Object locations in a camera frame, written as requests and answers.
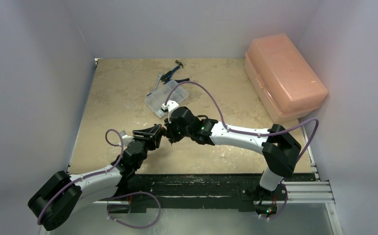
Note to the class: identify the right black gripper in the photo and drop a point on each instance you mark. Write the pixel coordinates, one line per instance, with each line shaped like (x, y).
(174, 128)

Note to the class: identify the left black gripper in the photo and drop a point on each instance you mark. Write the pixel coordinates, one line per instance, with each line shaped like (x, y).
(152, 134)

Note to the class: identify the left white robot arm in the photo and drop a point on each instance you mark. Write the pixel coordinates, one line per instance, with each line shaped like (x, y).
(65, 193)

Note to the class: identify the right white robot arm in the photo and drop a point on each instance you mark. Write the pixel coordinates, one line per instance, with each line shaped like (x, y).
(280, 150)

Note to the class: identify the clear plastic screw box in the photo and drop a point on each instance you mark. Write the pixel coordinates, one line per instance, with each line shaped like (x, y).
(155, 100)

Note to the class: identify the silver wrench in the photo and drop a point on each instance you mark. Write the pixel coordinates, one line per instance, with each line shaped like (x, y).
(160, 75)

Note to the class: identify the small hammer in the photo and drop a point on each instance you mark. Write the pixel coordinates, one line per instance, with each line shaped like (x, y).
(179, 64)

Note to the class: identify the pink plastic storage box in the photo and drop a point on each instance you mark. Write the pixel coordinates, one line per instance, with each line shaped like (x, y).
(285, 83)

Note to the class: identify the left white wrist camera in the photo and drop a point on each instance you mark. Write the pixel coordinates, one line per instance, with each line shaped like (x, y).
(125, 138)

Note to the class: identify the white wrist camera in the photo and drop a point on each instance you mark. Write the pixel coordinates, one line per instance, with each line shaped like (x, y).
(125, 138)
(169, 107)

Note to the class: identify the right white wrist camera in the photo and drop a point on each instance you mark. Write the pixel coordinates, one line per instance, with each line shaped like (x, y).
(169, 107)

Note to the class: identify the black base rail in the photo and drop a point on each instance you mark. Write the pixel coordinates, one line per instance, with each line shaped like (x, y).
(234, 191)

